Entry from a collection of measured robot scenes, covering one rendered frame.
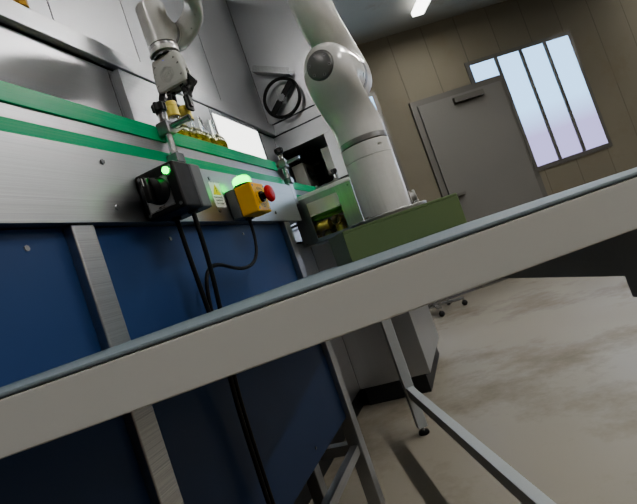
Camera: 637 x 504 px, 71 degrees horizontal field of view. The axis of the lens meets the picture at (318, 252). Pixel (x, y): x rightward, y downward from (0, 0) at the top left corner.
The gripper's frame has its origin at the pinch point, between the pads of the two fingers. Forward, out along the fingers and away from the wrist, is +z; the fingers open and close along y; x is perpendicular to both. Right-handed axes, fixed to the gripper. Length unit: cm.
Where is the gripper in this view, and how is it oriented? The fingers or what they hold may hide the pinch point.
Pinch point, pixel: (183, 106)
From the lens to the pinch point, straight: 141.0
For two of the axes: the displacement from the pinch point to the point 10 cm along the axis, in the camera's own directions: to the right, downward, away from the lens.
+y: 8.9, -3.2, -3.3
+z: 3.3, 9.4, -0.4
